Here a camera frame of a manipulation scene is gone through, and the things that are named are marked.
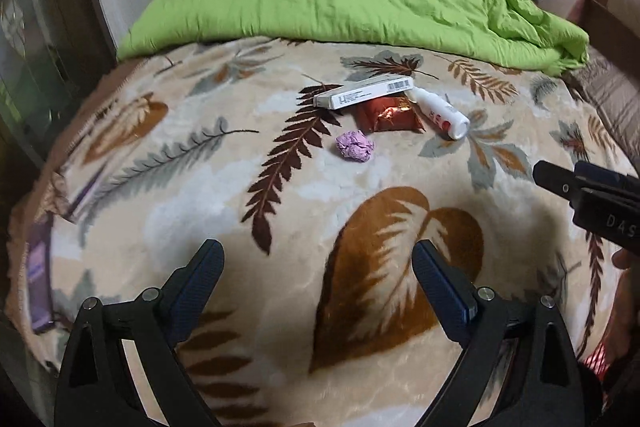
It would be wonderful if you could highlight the right hand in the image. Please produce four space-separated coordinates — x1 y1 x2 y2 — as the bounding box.
602 249 639 365

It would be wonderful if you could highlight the striped brown pillow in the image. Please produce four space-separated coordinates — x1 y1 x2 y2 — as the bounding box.
562 46 639 171

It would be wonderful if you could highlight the small white bottle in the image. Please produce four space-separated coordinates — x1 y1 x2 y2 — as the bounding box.
408 87 470 141

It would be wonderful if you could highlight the red plastic basket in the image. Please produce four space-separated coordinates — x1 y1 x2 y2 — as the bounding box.
577 338 620 383

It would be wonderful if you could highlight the smartphone with purple screen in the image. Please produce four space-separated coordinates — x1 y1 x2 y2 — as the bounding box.
26 212 54 334

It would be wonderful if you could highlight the shiny red-brown foil wrapper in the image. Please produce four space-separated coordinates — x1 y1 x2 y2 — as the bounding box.
355 95 424 134

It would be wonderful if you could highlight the brown wooden headboard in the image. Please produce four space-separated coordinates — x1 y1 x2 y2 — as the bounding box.
576 0 639 58

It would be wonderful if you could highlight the purple crumpled paper ball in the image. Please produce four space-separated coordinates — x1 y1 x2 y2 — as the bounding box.
335 130 374 162

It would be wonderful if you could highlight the leaf-patterned beige blanket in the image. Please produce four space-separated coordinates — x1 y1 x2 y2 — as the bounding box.
6 38 634 426

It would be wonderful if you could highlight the long white barcode box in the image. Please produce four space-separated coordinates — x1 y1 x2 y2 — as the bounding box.
314 74 414 110

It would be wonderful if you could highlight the wooden glass-panel door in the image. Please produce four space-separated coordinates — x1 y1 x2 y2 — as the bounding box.
1 0 115 165

